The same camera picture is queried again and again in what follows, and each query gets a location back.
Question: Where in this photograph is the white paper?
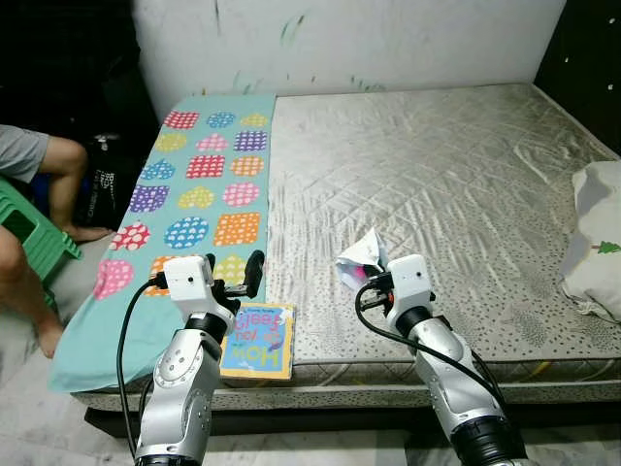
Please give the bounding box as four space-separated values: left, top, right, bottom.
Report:
336 229 389 288

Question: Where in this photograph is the blue and yellow children's book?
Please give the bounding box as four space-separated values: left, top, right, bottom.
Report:
219 302 296 382

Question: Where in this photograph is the white pillow with green tree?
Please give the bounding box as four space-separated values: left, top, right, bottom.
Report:
560 160 621 323

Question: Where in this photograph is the teal blanket with colourful shapes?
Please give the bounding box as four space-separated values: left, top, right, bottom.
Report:
49 93 278 394

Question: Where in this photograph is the grey quilted mattress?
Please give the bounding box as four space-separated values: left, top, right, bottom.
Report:
73 83 621 414

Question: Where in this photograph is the black bag with white print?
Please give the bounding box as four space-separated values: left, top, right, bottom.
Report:
82 136 147 229

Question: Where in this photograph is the black bed base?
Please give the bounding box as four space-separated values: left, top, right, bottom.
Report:
82 403 621 438

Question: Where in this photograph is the green plastic stool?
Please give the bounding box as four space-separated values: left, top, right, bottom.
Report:
0 178 83 287

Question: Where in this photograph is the seated person in grey shorts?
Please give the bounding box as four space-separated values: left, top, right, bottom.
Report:
0 124 115 360

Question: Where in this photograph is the black tufted headboard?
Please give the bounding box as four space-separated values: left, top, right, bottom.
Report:
534 0 621 161

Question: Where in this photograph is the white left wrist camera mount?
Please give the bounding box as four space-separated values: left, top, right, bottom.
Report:
165 256 216 314

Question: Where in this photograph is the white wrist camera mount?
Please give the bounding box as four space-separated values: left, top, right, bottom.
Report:
385 254 435 314
165 256 216 314

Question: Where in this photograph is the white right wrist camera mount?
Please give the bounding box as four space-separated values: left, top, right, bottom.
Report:
385 254 435 314

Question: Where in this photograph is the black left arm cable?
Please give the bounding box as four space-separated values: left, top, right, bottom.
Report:
115 277 171 459

